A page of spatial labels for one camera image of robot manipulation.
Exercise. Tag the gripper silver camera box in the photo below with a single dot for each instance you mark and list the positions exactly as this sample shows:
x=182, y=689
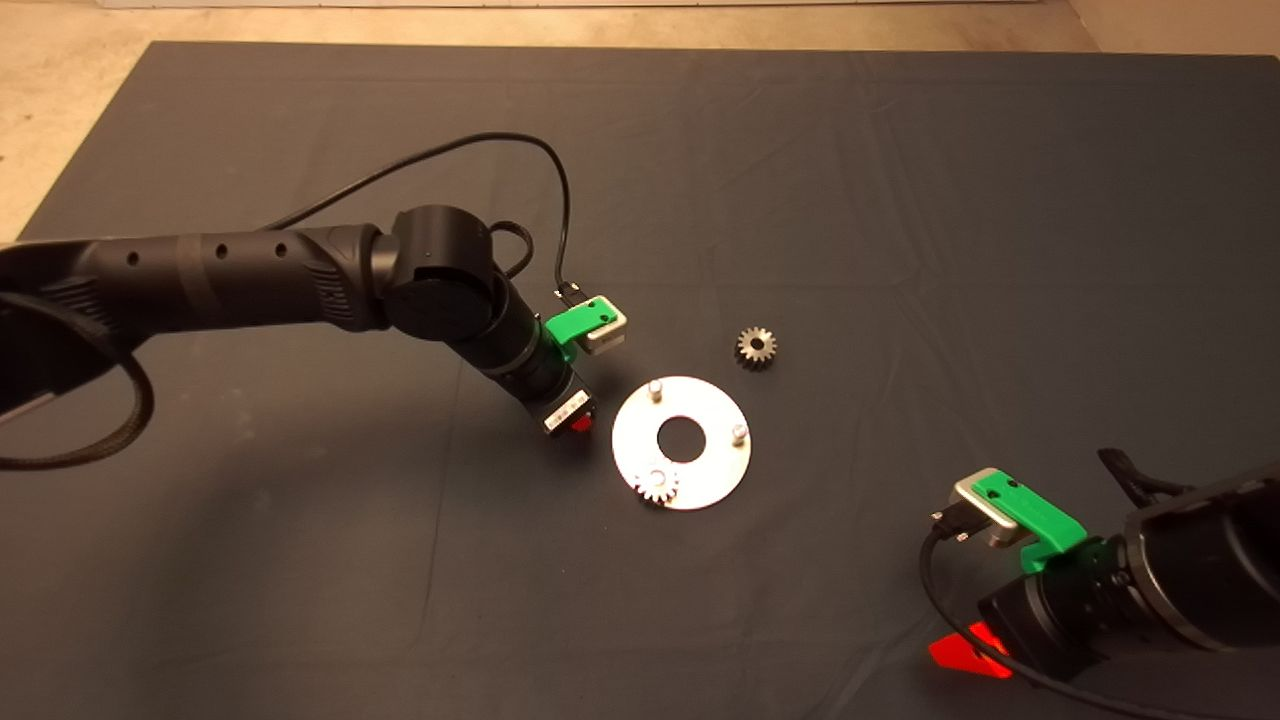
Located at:
x=605, y=342
x=975, y=500

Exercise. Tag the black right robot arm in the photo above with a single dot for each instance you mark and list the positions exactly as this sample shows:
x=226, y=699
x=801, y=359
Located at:
x=1200, y=570

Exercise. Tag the bright steel planetary gear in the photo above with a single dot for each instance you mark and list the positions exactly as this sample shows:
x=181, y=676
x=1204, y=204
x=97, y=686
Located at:
x=645, y=492

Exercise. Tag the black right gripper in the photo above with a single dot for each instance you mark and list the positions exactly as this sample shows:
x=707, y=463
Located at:
x=1030, y=625

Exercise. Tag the left gripper green camera mount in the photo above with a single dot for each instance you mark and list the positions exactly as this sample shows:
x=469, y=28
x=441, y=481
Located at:
x=575, y=325

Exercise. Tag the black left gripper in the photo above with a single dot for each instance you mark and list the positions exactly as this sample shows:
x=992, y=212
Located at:
x=560, y=400

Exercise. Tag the gripper green camera mount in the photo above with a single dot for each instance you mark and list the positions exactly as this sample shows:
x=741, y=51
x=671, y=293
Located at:
x=575, y=325
x=1040, y=520

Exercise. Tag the dark steel planetary gear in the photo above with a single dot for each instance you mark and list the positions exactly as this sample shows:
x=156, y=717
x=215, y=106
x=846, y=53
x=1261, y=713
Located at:
x=747, y=350

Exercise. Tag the right gripper silver camera box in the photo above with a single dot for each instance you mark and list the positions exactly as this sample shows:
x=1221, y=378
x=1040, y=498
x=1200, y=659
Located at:
x=975, y=500

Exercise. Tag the round metal carrier plate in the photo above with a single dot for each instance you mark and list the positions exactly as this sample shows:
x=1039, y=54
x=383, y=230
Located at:
x=720, y=470

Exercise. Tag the dark grey table cloth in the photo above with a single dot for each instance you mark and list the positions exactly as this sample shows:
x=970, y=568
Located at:
x=900, y=200

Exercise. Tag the left gripper silver camera box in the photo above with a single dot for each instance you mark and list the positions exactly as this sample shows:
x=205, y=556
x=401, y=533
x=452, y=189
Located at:
x=605, y=342

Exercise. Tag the right gripper green camera mount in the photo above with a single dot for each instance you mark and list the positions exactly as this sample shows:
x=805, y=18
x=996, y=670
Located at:
x=1040, y=520

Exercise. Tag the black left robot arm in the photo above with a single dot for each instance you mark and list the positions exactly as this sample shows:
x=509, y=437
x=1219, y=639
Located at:
x=250, y=280

